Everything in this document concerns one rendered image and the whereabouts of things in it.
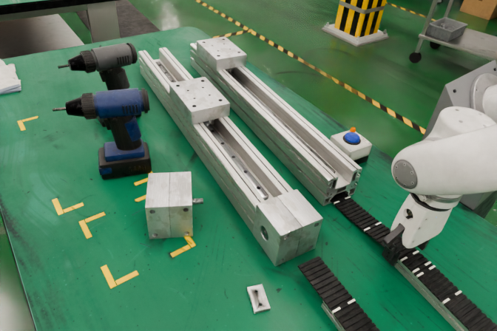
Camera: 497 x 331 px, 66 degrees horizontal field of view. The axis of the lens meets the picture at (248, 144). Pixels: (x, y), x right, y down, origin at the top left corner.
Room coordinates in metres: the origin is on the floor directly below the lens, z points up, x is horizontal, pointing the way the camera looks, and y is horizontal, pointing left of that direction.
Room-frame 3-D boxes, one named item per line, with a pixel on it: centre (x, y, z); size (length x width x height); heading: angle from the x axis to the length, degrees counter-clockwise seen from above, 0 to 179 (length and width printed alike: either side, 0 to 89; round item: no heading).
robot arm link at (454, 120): (0.50, -0.33, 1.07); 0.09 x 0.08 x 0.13; 123
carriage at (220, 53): (1.22, 0.12, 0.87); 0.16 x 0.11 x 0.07; 32
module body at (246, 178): (0.91, 0.15, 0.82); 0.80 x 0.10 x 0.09; 32
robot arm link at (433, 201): (0.51, -0.33, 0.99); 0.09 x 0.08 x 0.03; 122
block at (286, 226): (0.54, -0.10, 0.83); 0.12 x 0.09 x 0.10; 122
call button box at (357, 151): (0.84, -0.27, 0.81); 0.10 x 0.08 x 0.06; 122
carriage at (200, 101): (0.91, 0.15, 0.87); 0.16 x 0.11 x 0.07; 32
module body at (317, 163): (1.01, -0.01, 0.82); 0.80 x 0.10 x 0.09; 32
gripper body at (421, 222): (0.51, -0.33, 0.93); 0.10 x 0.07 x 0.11; 122
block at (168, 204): (0.57, 0.14, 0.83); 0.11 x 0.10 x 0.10; 101
